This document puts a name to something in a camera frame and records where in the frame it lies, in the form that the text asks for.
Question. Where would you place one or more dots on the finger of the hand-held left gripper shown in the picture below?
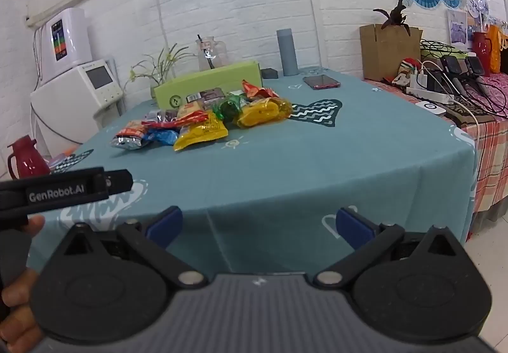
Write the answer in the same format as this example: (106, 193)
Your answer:
(119, 181)

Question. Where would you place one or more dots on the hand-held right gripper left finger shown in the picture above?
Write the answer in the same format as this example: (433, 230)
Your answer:
(164, 226)

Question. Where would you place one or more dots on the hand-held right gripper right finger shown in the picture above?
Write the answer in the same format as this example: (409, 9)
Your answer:
(353, 226)

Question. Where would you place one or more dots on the green cardboard box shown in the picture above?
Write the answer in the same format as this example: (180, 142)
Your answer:
(222, 77)

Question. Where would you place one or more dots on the yellow transparent snack bag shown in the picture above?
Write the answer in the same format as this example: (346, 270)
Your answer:
(262, 111)

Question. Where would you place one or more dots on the person's left hand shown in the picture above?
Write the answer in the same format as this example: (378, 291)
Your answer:
(18, 293)

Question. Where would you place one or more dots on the dark red thermos jug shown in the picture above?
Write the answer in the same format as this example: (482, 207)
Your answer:
(27, 162)

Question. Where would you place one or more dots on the silver orange snack packet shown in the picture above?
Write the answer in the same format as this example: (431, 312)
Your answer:
(127, 136)

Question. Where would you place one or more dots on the blue snack packet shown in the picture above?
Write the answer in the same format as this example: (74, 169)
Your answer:
(162, 135)

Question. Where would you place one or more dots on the clear packet dark red filling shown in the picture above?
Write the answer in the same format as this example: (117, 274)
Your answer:
(163, 114)

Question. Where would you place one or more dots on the long red snack packet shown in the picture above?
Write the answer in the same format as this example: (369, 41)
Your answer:
(188, 120)

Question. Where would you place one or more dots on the white water dispenser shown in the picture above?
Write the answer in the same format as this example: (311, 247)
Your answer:
(67, 99)

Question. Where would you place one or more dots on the teal patterned tablecloth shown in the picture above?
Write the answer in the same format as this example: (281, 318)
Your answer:
(278, 162)

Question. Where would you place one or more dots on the yellow flower plant in vase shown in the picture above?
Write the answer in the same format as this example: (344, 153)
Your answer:
(158, 79)

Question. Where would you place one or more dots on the dark brown snack packet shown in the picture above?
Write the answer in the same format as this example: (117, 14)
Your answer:
(208, 95)

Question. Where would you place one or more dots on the white round device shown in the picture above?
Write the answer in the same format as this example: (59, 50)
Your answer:
(430, 106)

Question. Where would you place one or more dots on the smartphone in red case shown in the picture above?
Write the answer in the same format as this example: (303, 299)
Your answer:
(321, 81)

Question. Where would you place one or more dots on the white power strip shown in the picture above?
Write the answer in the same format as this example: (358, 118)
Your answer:
(428, 95)

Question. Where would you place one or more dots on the black straw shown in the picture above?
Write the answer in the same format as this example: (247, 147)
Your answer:
(206, 52)

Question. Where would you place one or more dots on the glass pitcher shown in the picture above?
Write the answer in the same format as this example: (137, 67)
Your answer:
(219, 55)

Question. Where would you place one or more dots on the red green patterned pouch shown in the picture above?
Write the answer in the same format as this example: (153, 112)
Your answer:
(407, 71)

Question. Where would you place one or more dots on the small black box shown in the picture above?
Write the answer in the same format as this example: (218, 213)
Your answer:
(270, 73)

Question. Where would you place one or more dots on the brown cardboard box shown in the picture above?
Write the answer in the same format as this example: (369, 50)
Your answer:
(385, 53)

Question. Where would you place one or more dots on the grey cylindrical bottle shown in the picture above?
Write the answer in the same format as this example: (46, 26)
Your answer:
(287, 53)

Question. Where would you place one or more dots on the black charging device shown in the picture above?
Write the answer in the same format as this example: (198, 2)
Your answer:
(474, 67)
(450, 65)

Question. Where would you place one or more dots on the purple leafed plant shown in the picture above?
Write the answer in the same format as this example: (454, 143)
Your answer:
(397, 15)

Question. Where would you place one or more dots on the bright red jug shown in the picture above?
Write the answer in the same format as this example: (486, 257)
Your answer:
(481, 49)

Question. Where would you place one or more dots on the orange bag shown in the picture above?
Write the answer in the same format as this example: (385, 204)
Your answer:
(495, 49)

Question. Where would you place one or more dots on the wall photo print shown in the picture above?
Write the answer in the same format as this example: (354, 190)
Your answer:
(457, 25)

